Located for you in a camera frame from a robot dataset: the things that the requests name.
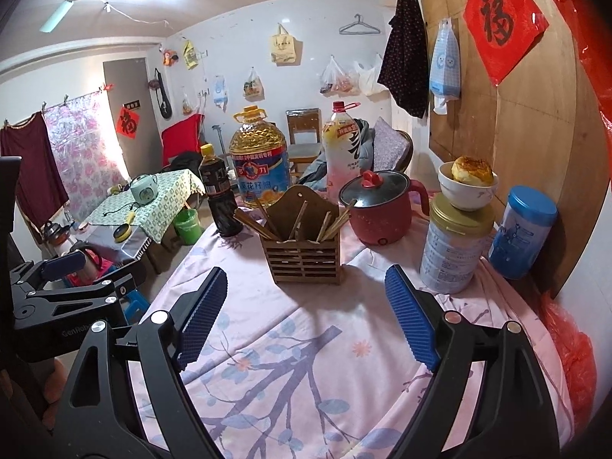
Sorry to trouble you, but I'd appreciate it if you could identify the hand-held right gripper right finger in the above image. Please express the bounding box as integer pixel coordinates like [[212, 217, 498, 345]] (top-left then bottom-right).
[[385, 264, 561, 459]]

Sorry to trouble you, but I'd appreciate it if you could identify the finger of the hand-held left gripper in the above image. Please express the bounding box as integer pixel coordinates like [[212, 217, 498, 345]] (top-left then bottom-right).
[[10, 250, 88, 297], [16, 270, 149, 321]]

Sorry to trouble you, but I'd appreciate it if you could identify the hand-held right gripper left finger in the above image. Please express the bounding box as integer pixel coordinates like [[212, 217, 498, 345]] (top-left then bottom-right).
[[48, 266, 229, 459]]

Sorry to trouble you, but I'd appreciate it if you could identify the bundle of bamboo chopsticks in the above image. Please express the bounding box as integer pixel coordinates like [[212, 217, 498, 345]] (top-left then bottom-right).
[[233, 194, 357, 244]]

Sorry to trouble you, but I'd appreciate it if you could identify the wooden chopstick holder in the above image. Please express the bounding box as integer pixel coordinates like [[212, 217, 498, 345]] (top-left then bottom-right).
[[260, 186, 346, 286]]

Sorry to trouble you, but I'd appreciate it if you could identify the steel electric kettle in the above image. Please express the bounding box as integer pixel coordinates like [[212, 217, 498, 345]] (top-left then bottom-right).
[[72, 243, 108, 278]]

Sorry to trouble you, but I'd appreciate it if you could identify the dark teapot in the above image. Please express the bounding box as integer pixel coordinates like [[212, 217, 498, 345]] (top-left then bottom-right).
[[41, 220, 70, 247]]

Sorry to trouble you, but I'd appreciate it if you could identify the blue plastic stool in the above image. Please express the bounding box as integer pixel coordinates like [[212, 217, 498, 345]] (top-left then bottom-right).
[[122, 289, 151, 326]]

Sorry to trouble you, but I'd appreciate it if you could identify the pink floral tablecloth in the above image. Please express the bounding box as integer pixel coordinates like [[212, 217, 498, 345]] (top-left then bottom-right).
[[129, 186, 575, 459]]

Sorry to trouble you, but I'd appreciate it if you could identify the white milk powder can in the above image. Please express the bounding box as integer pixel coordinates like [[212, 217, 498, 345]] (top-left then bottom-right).
[[420, 196, 498, 295]]

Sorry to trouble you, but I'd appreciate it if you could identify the dark furniture panel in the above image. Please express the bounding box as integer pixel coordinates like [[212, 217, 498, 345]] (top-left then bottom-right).
[[0, 155, 23, 269]]

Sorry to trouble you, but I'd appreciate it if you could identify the green plastic bucket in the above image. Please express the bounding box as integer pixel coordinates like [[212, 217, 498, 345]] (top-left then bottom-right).
[[173, 208, 204, 244]]

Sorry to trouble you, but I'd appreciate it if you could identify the side table with green cloth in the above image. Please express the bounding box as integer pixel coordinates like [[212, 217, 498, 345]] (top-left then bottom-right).
[[86, 169, 205, 259]]

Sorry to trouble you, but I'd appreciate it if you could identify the maroon hanging cloth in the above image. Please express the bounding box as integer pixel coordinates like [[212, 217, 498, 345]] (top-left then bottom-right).
[[0, 112, 70, 230]]

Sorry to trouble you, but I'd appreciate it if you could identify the red electric cooking pot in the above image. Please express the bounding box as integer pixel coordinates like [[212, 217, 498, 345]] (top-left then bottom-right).
[[339, 170, 430, 246]]

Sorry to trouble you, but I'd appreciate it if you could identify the mint green rice cooker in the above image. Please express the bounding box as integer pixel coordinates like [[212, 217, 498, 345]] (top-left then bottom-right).
[[130, 174, 160, 205]]

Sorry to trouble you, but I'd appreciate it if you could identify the pink floral curtain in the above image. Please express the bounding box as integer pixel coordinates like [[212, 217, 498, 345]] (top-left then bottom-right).
[[43, 91, 127, 211]]

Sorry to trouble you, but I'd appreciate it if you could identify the dark soy sauce bottle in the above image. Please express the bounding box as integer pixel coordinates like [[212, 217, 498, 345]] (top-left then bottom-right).
[[198, 143, 244, 237]]

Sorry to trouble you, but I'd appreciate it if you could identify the white ceramic bowl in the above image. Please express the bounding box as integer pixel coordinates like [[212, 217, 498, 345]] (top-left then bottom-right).
[[438, 160, 499, 211]]

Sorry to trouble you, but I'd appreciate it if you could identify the blue round can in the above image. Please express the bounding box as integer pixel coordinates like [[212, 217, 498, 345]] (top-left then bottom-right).
[[488, 186, 558, 280]]

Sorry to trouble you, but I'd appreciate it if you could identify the small red paper decoration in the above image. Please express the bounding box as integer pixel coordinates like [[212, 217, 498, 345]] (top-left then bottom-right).
[[116, 106, 142, 140]]

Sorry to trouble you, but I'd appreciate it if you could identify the black clothing heap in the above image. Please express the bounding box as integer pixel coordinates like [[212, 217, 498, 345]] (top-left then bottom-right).
[[165, 150, 206, 173]]

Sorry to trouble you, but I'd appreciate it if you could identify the baked bun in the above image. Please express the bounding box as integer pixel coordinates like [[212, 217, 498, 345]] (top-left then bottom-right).
[[451, 155, 493, 185]]

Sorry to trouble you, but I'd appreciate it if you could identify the yellow cooking oil jug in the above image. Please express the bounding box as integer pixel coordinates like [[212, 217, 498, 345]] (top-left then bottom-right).
[[229, 106, 292, 211]]

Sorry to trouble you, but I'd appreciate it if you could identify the red plastic bag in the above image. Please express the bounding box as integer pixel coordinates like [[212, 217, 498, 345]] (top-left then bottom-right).
[[540, 291, 598, 424]]

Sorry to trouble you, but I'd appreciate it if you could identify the red cloth on chair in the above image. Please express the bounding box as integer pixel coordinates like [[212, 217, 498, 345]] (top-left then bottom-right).
[[161, 114, 205, 168]]

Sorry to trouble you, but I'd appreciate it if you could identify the purple patterned cushion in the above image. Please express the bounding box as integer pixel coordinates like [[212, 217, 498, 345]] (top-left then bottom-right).
[[373, 116, 414, 173]]

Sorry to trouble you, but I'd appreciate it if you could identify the white drink bottle red cap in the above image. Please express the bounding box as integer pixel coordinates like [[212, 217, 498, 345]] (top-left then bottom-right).
[[321, 101, 361, 204]]

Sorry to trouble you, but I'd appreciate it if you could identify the black hanging bag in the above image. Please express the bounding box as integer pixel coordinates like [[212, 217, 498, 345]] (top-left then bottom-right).
[[153, 68, 173, 120]]

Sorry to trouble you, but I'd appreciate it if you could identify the grey door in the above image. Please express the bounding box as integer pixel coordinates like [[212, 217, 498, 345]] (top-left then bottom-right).
[[103, 57, 163, 173]]

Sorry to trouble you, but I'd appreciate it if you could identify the plywood board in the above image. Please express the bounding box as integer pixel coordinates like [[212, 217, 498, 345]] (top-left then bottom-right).
[[412, 0, 612, 297]]

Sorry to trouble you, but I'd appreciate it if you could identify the wooden chair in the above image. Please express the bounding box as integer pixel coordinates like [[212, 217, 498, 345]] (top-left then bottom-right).
[[286, 109, 322, 177]]

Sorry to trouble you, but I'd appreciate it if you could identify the small plastic bag with snacks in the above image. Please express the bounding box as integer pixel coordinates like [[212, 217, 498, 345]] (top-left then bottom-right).
[[243, 67, 265, 101]]

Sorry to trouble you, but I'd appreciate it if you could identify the white plastic bag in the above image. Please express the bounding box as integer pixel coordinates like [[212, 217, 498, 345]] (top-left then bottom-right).
[[354, 54, 389, 96]]

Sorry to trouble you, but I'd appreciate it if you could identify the clear plastic bag with food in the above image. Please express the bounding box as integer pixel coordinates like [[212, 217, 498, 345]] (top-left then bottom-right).
[[319, 55, 359, 94]]

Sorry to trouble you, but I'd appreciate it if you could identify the blue white tissue pack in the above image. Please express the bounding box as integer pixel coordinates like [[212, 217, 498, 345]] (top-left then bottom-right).
[[429, 18, 462, 114]]

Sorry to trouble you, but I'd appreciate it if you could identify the dark dotted hanging garment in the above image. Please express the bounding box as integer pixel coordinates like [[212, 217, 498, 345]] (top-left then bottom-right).
[[377, 0, 430, 119]]

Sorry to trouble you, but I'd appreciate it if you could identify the beige tote bag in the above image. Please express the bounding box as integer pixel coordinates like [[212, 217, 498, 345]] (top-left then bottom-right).
[[272, 24, 302, 65]]

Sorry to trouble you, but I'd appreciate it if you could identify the large red paper decoration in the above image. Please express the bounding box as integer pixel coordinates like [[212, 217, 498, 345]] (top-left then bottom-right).
[[463, 0, 550, 88]]

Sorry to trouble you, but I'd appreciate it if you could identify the red hanging plastic sheet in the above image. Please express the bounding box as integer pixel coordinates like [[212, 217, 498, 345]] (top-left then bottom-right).
[[550, 0, 612, 135]]

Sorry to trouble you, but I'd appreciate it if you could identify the wire clothes hanger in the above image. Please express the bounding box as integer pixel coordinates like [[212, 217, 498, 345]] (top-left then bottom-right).
[[339, 14, 382, 36]]

